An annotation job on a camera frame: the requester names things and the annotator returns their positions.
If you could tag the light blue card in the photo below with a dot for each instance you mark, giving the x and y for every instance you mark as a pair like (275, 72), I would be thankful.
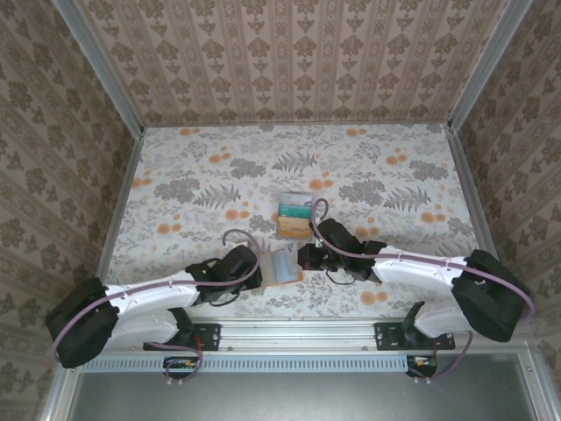
(282, 265)

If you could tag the clear orange-edged card holder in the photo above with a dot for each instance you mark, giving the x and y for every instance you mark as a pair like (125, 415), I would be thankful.
(282, 283)

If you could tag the gold card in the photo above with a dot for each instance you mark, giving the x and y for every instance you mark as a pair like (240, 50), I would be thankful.
(293, 229)

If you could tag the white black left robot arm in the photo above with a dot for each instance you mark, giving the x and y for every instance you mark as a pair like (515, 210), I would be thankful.
(144, 304)

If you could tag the teal card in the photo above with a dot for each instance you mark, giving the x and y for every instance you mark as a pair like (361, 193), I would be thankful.
(296, 210)

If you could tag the white grey card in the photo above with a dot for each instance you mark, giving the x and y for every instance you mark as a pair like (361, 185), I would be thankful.
(297, 197)

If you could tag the black connector board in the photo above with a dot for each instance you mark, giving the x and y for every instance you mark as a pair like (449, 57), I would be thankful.
(182, 366)

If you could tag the grey metal sheet panel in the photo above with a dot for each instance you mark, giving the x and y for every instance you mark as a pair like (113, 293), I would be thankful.
(285, 399)

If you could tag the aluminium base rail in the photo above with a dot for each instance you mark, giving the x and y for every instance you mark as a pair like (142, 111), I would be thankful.
(298, 335)

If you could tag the aluminium table edge rail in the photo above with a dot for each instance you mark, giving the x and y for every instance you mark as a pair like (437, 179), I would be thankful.
(120, 219)
(480, 219)

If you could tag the aluminium frame post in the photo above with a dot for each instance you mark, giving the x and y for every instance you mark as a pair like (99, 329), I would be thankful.
(482, 66)
(101, 66)

